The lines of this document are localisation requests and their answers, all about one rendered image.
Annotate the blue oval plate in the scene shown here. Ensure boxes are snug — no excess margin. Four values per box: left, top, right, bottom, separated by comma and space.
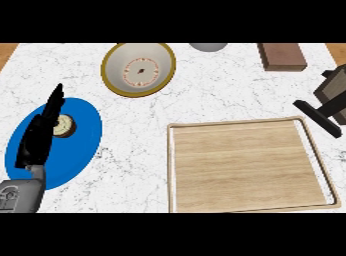
3, 97, 104, 191

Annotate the white bowl with gold rim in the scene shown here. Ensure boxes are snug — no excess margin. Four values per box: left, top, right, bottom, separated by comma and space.
99, 43, 178, 99

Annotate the brown wooden block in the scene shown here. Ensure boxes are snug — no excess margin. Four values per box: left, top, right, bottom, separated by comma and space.
256, 43, 309, 72

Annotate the dark brown rack, black base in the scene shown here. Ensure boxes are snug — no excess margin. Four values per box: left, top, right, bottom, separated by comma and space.
291, 48, 346, 139

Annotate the brown cupcake with cream top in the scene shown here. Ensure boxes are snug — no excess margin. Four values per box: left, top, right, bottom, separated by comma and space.
52, 113, 77, 139

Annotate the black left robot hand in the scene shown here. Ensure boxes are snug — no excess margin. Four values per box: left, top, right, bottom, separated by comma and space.
14, 83, 67, 169

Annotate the grey round object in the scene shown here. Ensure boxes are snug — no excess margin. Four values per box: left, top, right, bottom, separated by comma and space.
188, 43, 229, 53

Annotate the pale wooden tray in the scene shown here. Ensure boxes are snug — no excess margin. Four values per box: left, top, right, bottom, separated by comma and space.
166, 115, 343, 214

